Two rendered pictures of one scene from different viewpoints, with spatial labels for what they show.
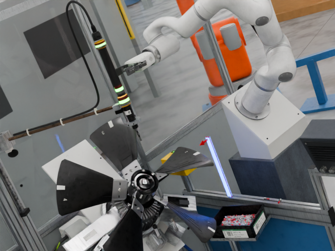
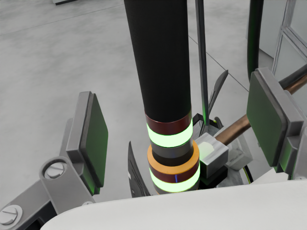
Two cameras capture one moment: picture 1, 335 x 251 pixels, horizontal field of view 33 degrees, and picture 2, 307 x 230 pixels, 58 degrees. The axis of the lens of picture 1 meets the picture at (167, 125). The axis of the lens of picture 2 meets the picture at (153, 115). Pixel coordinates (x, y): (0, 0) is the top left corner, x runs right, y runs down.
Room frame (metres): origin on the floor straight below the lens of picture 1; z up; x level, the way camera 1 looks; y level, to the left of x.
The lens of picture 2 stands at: (2.35, 0.01, 1.75)
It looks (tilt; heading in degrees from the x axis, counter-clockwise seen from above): 42 degrees down; 130
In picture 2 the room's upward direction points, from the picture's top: 9 degrees counter-clockwise
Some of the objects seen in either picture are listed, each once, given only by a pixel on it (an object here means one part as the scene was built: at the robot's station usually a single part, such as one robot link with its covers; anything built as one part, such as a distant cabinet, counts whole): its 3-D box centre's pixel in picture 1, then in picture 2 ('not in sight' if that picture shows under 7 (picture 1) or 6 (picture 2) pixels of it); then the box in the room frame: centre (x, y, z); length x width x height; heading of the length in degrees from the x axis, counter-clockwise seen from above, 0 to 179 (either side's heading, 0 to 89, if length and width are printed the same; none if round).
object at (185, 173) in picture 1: (180, 164); not in sight; (2.71, 0.01, 1.02); 0.16 x 0.10 x 0.11; 37
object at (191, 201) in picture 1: (176, 208); not in sight; (2.32, 0.10, 0.98); 0.20 x 0.16 x 0.20; 37
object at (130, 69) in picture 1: (134, 68); (60, 165); (2.26, 0.04, 1.66); 0.07 x 0.03 x 0.03; 127
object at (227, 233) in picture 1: (238, 221); not in sight; (2.25, -0.13, 0.85); 0.22 x 0.17 x 0.07; 52
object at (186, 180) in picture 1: (186, 180); not in sight; (2.71, 0.01, 0.92); 0.03 x 0.03 x 0.12; 37
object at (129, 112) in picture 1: (114, 78); not in sight; (2.26, 0.13, 1.65); 0.04 x 0.04 x 0.46
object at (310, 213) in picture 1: (250, 204); not in sight; (2.40, -0.22, 0.82); 0.90 x 0.04 x 0.08; 37
